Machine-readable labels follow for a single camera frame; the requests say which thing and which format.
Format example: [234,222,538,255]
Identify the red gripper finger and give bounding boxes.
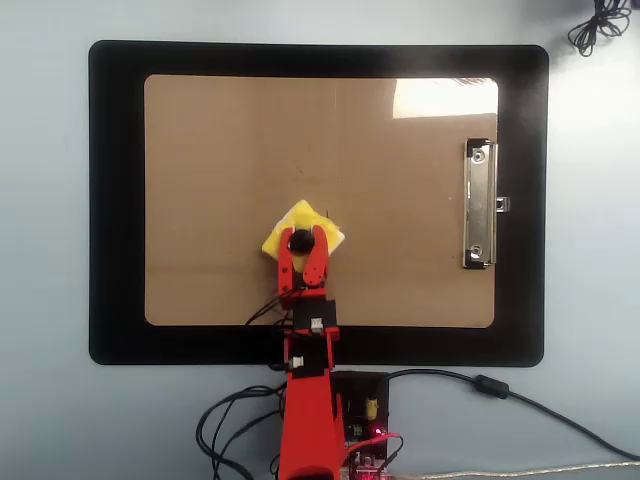
[277,227,297,307]
[303,225,331,290]

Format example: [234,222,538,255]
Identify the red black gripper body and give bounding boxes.
[292,269,330,307]

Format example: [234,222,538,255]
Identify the black cone knob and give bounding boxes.
[289,228,314,254]

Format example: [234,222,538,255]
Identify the yellow white sponge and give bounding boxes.
[260,199,349,274]

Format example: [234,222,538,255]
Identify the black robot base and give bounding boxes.
[329,370,391,480]

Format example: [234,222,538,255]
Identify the brown clipboard board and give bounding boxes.
[143,73,500,330]

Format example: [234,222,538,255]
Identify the metal clipboard clip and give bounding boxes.
[460,137,511,271]

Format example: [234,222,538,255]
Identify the controller circuit board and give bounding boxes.
[342,394,391,480]

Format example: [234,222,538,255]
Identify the black rubber mat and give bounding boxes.
[88,39,550,369]

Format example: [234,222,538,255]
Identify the red wire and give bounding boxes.
[344,432,404,471]

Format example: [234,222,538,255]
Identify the black servo wires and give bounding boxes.
[196,294,294,480]

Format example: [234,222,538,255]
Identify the black power cable with ferrite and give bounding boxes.
[384,368,640,461]

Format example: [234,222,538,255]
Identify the silver USB cable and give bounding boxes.
[389,464,640,480]

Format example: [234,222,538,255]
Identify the coiled black cable bundle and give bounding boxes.
[567,0,634,57]

